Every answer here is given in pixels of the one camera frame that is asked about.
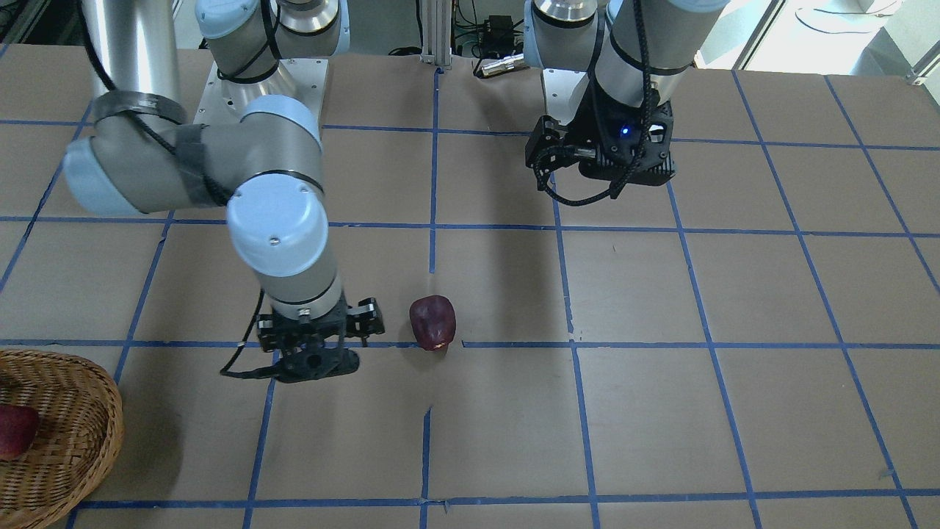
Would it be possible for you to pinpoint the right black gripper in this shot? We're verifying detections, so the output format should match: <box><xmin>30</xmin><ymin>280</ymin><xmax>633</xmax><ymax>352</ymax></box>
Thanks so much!
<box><xmin>272</xmin><ymin>297</ymin><xmax>386</xmax><ymax>346</ymax></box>

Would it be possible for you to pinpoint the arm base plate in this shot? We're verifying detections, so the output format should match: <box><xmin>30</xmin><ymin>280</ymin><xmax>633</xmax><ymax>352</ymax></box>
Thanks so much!
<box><xmin>541</xmin><ymin>69</ymin><xmax>590</xmax><ymax>125</ymax></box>
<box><xmin>192</xmin><ymin>60</ymin><xmax>328</xmax><ymax>126</ymax></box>

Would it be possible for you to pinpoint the wicker basket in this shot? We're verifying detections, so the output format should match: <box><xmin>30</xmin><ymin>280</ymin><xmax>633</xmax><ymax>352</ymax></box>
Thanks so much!
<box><xmin>1</xmin><ymin>348</ymin><xmax>124</xmax><ymax>528</ymax></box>

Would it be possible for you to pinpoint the dark red apple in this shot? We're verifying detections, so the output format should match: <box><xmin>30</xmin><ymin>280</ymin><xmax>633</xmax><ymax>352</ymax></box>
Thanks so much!
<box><xmin>409</xmin><ymin>295</ymin><xmax>456</xmax><ymax>351</ymax></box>

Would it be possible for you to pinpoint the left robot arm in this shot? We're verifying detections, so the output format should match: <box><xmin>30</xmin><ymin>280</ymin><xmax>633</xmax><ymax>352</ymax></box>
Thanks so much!
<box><xmin>524</xmin><ymin>1</ymin><xmax>726</xmax><ymax>185</ymax></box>

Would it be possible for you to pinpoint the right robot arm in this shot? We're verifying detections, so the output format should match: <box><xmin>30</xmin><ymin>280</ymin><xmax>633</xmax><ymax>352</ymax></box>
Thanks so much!
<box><xmin>63</xmin><ymin>1</ymin><xmax>385</xmax><ymax>339</ymax></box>

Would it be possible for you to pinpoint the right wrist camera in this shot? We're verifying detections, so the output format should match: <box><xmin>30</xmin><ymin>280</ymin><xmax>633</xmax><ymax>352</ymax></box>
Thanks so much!
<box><xmin>250</xmin><ymin>314</ymin><xmax>360</xmax><ymax>383</ymax></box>

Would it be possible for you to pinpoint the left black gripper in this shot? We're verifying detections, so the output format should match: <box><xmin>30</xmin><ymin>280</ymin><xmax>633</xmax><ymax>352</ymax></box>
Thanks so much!
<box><xmin>524</xmin><ymin>81</ymin><xmax>607</xmax><ymax>173</ymax></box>

